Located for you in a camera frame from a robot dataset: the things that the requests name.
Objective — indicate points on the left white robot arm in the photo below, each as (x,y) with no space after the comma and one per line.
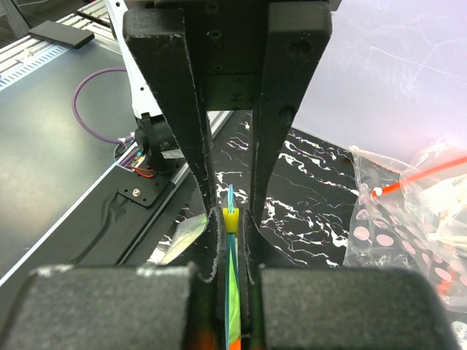
(149,117)

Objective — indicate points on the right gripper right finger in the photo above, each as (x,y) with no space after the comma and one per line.
(284,306)

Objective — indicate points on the aluminium frame rail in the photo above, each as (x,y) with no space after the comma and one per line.
(26,55)

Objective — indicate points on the orange carrot toy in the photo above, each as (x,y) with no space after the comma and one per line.
(233,344)

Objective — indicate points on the black marble pattern mat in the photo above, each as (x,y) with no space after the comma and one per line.
(309,202)

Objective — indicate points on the clear blue-zipper bag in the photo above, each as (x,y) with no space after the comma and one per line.
(230,262)

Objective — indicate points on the bag of white discs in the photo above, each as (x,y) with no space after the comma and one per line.
(447,202)

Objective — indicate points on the clear red-zipper bag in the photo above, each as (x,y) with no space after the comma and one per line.
(438,161)

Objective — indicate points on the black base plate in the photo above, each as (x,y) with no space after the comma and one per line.
(41,227)

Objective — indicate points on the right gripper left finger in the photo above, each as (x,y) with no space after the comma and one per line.
(174,306)

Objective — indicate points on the clear orange-zipper bag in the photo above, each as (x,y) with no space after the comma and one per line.
(395,232)

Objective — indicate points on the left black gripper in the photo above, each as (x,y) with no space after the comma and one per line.
(258,55)

